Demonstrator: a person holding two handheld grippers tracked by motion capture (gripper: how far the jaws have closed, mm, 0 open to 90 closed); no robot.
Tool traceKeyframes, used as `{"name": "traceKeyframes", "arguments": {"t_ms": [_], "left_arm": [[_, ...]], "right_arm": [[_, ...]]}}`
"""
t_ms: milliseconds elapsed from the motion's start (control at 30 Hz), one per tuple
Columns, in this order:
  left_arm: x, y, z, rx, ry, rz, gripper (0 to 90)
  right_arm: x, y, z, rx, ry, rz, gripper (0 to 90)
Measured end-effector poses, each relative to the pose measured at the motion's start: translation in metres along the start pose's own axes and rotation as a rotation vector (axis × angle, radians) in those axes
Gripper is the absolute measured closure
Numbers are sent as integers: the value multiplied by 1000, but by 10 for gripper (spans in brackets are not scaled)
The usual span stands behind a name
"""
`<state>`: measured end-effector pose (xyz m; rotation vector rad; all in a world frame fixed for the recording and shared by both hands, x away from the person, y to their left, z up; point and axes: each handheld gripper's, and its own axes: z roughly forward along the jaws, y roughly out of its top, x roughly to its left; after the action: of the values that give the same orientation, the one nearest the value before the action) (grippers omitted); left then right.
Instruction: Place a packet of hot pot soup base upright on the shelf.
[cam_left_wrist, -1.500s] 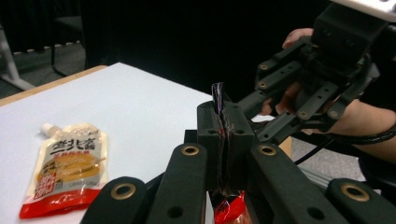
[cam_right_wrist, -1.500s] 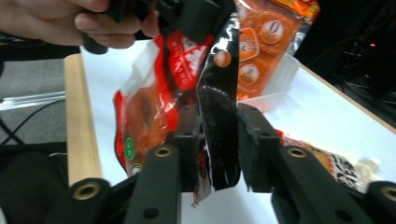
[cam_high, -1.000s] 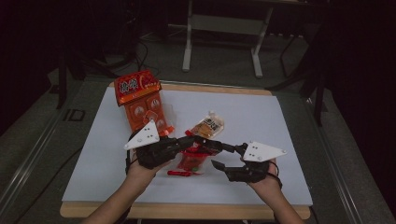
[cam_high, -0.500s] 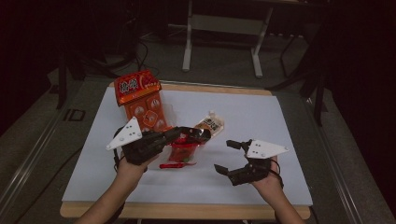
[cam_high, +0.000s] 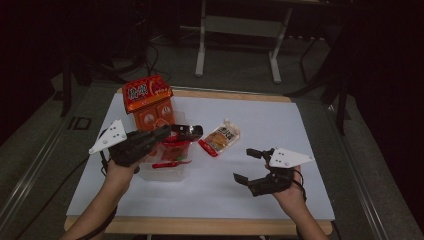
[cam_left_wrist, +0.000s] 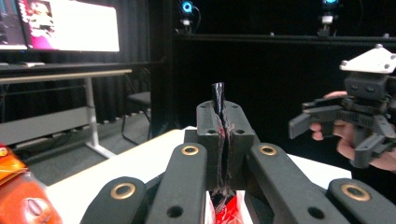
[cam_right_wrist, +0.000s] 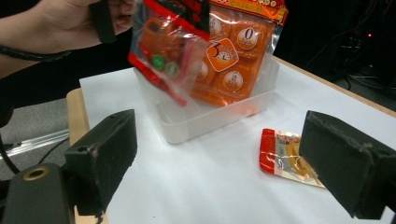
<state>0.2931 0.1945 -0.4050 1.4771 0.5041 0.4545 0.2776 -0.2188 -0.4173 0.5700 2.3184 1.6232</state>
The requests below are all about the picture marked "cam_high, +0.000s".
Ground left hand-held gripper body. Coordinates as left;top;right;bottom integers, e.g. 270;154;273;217
88;119;158;168

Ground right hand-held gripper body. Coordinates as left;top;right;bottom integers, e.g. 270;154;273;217
248;147;315;198

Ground red clear snack packet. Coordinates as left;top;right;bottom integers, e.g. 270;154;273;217
151;133;194;169

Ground black and red snack packet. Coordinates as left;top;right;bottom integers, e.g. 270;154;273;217
169;124;204;143

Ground clear plastic container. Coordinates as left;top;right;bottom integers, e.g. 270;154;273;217
135;109;191;183

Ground large orange snack packet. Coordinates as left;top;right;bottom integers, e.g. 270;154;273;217
121;74;176;133

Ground person's left hand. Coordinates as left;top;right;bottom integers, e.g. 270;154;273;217
104;158;144;188

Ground person's right hand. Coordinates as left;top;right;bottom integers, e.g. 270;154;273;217
271;166;307;218

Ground white table mat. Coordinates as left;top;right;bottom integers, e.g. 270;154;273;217
65;92;336;222

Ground beige snack packet red edge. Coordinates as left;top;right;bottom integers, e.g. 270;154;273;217
197;118;242;158

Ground black metal stand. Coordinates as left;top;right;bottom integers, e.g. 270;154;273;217
286;33;351;136

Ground left hand-held gripper cable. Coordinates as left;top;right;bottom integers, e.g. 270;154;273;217
75;150;119;240

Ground hand-held gripper cable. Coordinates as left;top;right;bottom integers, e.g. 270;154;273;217
292;169;308;203
75;150;119;240

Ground right hand-held gripper cable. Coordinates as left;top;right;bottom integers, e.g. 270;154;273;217
292;169;308;203

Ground black rectangular floor frame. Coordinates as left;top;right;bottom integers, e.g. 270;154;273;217
68;116;93;131

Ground black floor cables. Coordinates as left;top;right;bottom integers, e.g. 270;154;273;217
143;43;173;89

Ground metal floor rail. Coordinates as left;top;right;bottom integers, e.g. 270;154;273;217
328;106;389;240
0;109;73;224

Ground white metal table frame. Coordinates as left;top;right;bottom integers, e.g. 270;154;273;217
194;0;294;84

